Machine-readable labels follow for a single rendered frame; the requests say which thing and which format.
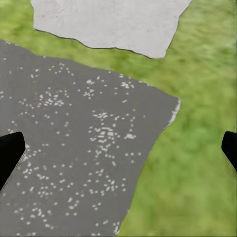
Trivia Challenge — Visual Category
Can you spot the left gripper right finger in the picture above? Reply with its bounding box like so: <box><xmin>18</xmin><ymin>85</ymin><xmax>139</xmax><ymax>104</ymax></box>
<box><xmin>222</xmin><ymin>131</ymin><xmax>237</xmax><ymax>170</ymax></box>

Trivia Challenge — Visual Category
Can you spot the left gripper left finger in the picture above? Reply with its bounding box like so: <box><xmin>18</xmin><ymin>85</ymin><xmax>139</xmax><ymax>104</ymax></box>
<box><xmin>0</xmin><ymin>131</ymin><xmax>26</xmax><ymax>190</ymax></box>

